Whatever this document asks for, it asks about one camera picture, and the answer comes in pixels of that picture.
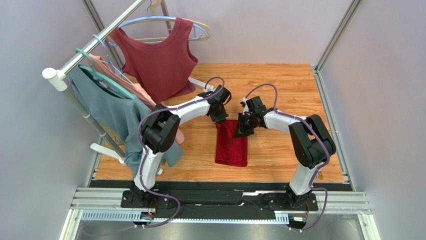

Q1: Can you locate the red cloth napkin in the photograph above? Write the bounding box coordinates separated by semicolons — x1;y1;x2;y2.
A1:
215;119;248;167

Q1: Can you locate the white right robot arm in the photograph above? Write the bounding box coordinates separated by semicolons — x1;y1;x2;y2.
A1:
233;96;337;204

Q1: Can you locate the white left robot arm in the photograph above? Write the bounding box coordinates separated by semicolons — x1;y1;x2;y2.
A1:
133;85;232;195

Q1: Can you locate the maroon tank top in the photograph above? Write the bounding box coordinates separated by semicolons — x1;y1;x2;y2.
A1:
110;17;200;103

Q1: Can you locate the wooden clothes hanger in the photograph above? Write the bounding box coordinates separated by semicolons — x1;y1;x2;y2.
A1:
136;0;212;45

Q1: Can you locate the light blue clothes hanger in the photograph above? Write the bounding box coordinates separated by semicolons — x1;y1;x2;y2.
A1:
107;16;212;53

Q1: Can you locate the pink hanging shirt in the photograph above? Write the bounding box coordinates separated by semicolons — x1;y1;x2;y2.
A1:
87;54;186;145

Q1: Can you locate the grey-blue hanging shirt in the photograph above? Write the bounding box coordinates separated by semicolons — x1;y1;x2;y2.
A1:
66;64;184;177

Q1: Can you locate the teal clothes hanger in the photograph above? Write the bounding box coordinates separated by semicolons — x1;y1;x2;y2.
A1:
75;48;136;100

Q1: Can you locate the blue wire clothes hanger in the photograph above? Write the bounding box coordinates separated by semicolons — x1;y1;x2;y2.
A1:
92;34;133;84

